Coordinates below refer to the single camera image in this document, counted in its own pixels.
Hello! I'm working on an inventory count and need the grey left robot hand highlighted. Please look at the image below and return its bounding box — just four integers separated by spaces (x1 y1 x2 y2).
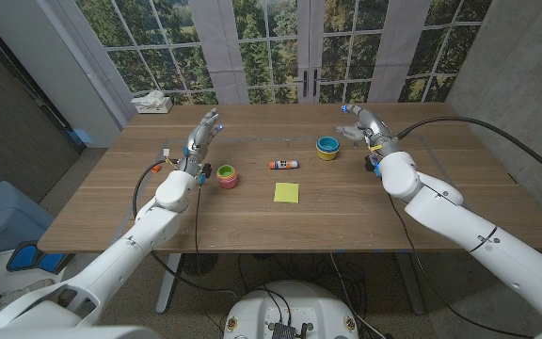
178 107 225 176

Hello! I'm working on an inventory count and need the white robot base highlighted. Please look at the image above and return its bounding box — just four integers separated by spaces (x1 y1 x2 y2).
223 281 359 339

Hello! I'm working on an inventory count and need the blue-grey storage bin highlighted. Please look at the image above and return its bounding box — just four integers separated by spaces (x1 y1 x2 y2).
0 181 56 259

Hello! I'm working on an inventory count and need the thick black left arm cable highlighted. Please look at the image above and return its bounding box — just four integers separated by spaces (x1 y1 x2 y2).
132 159 239 302

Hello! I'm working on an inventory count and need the white grey sneaker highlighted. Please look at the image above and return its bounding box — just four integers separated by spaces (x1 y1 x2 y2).
0 278 55 305

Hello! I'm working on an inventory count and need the white tissue box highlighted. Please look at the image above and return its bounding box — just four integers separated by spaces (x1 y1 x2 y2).
131 90 174 115

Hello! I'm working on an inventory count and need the pink stacking cup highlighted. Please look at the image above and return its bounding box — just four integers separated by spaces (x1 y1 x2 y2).
215 171 239 190

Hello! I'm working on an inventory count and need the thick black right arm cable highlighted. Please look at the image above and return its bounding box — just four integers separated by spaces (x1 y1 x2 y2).
396 116 542 188

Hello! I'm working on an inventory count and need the white table leg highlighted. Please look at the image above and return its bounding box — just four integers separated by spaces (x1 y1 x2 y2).
156 252 183 315

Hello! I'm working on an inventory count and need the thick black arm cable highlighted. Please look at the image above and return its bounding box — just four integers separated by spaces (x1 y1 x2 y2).
396 116 542 188
132 159 239 302

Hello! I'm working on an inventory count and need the printed window backdrop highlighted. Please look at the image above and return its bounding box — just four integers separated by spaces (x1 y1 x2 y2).
47 0 493 105

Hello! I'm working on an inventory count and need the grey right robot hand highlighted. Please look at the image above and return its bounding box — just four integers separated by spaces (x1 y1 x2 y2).
336 104 400 158

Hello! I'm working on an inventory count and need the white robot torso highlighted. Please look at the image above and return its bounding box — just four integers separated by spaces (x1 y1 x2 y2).
0 325 162 339

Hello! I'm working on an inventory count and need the yellow sticky note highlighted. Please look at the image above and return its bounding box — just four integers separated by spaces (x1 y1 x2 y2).
273 182 300 204

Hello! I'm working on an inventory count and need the blue and black pad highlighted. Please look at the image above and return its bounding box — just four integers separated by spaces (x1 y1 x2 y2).
6 239 77 275

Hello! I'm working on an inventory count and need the grey table leg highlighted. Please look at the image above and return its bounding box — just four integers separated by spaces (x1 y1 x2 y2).
395 251 426 315

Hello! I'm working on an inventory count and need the yellow stacking cup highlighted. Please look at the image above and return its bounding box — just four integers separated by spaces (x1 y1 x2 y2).
316 146 341 161

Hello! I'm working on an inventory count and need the black round device under table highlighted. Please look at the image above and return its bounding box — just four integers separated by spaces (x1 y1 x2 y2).
180 252 219 277

